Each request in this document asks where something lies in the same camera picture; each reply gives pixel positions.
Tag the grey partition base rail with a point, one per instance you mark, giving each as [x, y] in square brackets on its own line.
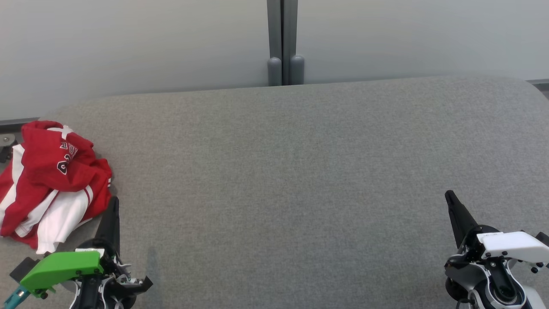
[17, 123]
[540, 83]

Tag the grey partition post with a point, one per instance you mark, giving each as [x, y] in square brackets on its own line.
[274, 43]
[291, 43]

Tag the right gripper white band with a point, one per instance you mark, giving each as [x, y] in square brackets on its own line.
[514, 244]

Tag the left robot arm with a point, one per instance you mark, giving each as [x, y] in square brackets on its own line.
[90, 300]

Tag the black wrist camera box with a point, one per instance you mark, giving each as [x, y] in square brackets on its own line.
[23, 268]

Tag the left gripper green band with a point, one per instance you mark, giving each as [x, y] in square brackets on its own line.
[60, 268]

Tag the grey caster wheel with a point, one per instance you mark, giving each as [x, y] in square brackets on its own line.
[6, 140]

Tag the red and white jersey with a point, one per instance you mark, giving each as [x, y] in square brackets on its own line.
[47, 171]

